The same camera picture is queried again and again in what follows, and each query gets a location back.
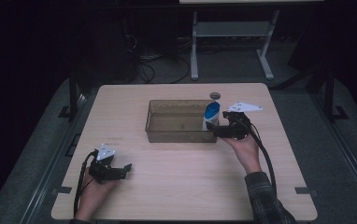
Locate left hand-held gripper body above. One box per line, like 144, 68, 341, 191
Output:
88, 143, 126, 185

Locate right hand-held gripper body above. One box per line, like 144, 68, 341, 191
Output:
221, 101, 264, 141

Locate white and blue shampoo bottle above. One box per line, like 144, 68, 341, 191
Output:
201, 100, 221, 132

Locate transparent brown plastic box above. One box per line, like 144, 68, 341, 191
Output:
144, 99, 221, 144

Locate person's left hand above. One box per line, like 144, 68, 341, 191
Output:
77, 169, 121, 217

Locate person's right hand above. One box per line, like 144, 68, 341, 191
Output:
221, 133, 263, 175

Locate dark tape strip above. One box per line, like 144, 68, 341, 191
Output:
293, 186, 313, 196
55, 186, 73, 195

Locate white metal stand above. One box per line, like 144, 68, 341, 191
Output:
190, 9, 280, 81

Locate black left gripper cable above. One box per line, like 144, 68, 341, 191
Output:
73, 150, 98, 218

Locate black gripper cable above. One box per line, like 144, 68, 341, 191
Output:
73, 150, 98, 218
237, 119, 278, 196

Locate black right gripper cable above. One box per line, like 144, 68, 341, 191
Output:
237, 119, 278, 196

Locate aluminium floor rail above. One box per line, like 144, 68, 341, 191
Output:
310, 92, 357, 217
20, 92, 90, 224

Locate black floor cables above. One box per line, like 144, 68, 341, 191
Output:
136, 53, 193, 85

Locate black metal post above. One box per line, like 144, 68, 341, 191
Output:
323, 67, 336, 121
68, 70, 79, 121

